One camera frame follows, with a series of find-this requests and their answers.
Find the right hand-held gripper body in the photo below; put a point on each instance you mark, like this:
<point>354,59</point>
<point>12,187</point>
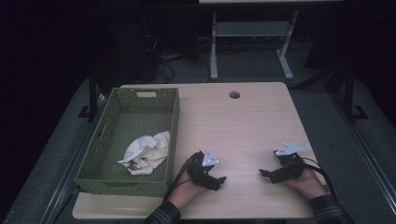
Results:
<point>291,165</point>

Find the white cloth with brown print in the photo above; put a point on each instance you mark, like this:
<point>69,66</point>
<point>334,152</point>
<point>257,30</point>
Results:
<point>146,152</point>

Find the black metal stand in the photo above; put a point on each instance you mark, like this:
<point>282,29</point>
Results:
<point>349,93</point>
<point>92,93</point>

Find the green woven basket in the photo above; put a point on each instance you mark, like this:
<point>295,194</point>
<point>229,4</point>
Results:
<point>137,124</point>

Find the aluminium floor rail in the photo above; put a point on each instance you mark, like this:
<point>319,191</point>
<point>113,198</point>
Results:
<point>364,146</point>
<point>67,174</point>

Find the person's left hand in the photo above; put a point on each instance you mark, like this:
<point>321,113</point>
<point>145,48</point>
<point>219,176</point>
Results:
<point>183,193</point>

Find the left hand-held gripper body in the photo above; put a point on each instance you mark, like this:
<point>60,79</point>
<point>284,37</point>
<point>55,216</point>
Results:
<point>199,171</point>

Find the person's right hand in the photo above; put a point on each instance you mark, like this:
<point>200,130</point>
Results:
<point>309,185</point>

